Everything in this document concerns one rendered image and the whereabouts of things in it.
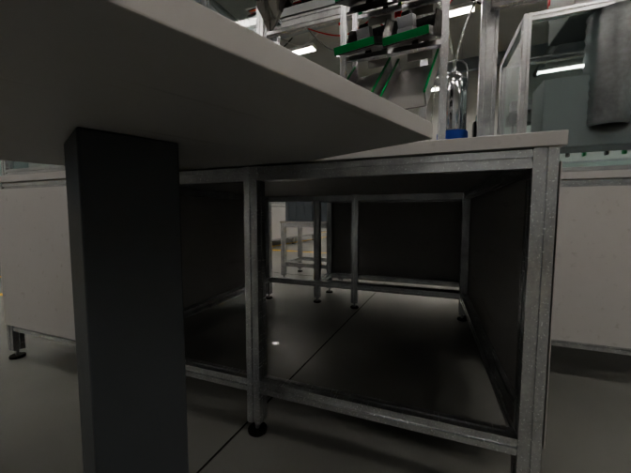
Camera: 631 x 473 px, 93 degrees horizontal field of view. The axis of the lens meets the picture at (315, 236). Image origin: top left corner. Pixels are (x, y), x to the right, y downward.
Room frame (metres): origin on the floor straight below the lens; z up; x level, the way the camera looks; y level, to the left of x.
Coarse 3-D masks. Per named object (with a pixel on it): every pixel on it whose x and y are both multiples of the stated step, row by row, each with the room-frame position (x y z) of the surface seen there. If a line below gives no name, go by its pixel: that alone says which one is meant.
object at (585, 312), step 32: (576, 192) 1.20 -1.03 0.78; (608, 192) 1.16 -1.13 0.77; (576, 224) 1.19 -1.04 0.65; (608, 224) 1.16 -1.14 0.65; (576, 256) 1.19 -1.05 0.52; (608, 256) 1.16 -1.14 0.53; (576, 288) 1.19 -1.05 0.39; (608, 288) 1.15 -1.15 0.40; (576, 320) 1.19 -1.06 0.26; (608, 320) 1.15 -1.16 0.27; (608, 352) 1.16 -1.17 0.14
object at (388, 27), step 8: (384, 24) 1.01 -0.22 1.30; (392, 24) 1.07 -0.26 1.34; (352, 32) 1.09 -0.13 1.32; (376, 32) 1.15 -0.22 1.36; (384, 32) 1.00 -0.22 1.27; (352, 40) 1.09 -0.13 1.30; (360, 40) 0.93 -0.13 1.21; (368, 40) 0.92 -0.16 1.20; (376, 40) 0.93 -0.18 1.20; (336, 48) 0.97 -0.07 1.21; (344, 48) 0.96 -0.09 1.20; (352, 48) 0.95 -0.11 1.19; (360, 48) 0.94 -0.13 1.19; (368, 48) 0.97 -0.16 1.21; (376, 48) 1.04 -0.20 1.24; (384, 48) 1.13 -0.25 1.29
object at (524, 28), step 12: (600, 0) 1.27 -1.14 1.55; (612, 0) 1.25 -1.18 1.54; (540, 12) 1.34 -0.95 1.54; (552, 12) 1.33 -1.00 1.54; (564, 12) 1.31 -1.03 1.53; (576, 12) 1.30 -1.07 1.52; (528, 24) 1.36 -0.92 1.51; (516, 36) 1.46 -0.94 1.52; (528, 36) 1.35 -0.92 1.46; (528, 48) 1.35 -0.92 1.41; (504, 60) 1.68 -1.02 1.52; (528, 60) 1.35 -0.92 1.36; (528, 72) 1.35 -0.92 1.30; (528, 84) 1.35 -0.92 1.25; (516, 132) 1.38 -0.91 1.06; (564, 168) 1.30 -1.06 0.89; (576, 168) 1.28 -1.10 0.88; (588, 168) 1.27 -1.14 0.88; (600, 168) 1.25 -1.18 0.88; (612, 168) 1.24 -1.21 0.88; (624, 168) 1.23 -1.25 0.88
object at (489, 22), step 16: (496, 16) 1.83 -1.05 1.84; (480, 32) 1.89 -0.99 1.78; (496, 32) 1.83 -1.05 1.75; (480, 48) 1.86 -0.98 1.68; (496, 48) 1.82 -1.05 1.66; (480, 64) 1.85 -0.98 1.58; (496, 64) 1.82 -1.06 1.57; (480, 80) 1.85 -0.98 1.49; (496, 80) 1.82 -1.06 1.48; (480, 96) 1.85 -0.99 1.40; (480, 112) 1.85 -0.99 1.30; (480, 128) 1.85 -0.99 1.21
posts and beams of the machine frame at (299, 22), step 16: (416, 0) 1.95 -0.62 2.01; (496, 0) 1.79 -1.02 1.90; (512, 0) 1.76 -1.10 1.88; (528, 0) 1.74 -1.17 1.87; (544, 0) 1.74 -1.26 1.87; (304, 16) 2.21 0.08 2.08; (320, 16) 2.16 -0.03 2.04; (336, 16) 2.12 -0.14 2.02; (272, 32) 2.29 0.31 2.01; (288, 32) 2.27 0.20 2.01
